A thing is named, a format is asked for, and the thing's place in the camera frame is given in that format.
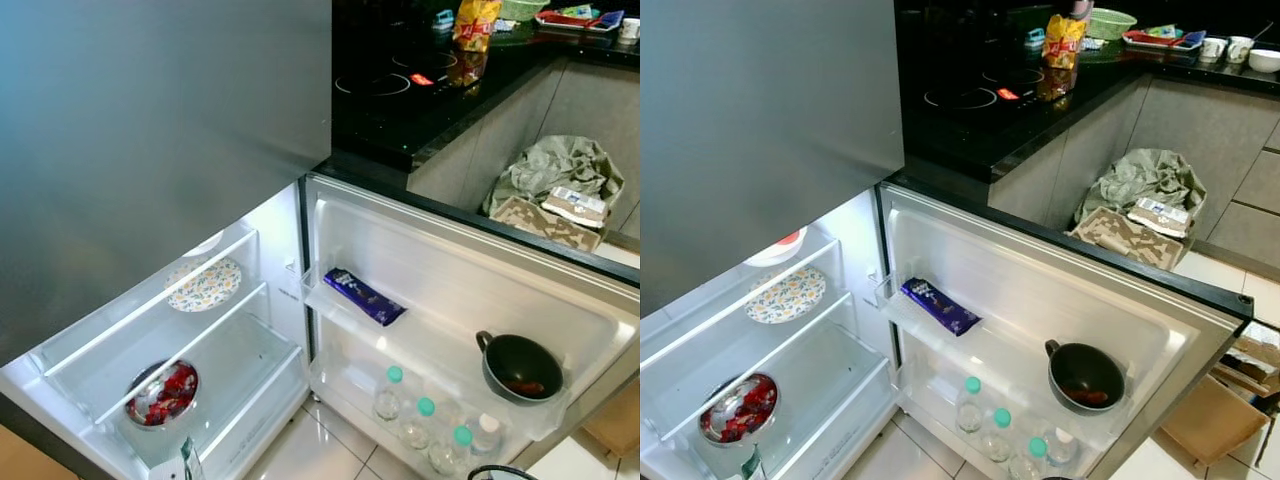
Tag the floral patterned plate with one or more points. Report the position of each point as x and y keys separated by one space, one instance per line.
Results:
x=205 y=285
x=787 y=295

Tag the open fridge door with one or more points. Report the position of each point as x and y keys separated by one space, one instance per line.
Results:
x=450 y=260
x=1050 y=270

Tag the yellow red snack bag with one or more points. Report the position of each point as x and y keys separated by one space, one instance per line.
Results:
x=477 y=25
x=1065 y=42

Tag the printed cardboard box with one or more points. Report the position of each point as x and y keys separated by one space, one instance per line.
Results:
x=535 y=225
x=1115 y=240

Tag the grey kitchen cabinet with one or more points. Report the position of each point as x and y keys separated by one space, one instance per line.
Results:
x=590 y=110
x=1200 y=130

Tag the red tray with items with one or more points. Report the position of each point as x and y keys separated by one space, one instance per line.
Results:
x=1160 y=40
x=575 y=22

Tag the purple chocolate bar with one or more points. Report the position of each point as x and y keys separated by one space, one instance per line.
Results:
x=365 y=297
x=940 y=307

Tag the clear bottle with white cap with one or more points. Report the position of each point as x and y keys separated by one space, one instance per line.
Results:
x=487 y=437
x=1062 y=450

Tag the white cup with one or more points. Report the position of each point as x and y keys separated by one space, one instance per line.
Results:
x=1213 y=48
x=630 y=30
x=1240 y=50

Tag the silver fridge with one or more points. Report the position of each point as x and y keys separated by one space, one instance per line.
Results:
x=760 y=120
x=150 y=120

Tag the white labelled package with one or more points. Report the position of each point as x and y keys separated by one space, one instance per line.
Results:
x=575 y=205
x=1160 y=217

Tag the black kitchen counter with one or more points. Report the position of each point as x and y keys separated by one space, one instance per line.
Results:
x=560 y=50
x=1150 y=80

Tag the small white bowl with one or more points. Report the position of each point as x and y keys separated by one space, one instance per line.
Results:
x=1265 y=60

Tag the steel bowl with red wrappers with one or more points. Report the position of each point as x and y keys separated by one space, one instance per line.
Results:
x=738 y=410
x=163 y=393

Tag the black induction cooktop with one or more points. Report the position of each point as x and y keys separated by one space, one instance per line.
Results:
x=400 y=85
x=980 y=95

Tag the glass fridge shelf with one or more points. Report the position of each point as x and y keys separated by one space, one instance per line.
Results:
x=680 y=428
x=700 y=332
x=235 y=311
x=150 y=299

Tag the green plastic basket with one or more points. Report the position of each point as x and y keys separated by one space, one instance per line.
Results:
x=1110 y=24
x=523 y=10

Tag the small teal object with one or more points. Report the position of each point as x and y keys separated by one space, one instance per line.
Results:
x=1035 y=38
x=444 y=20

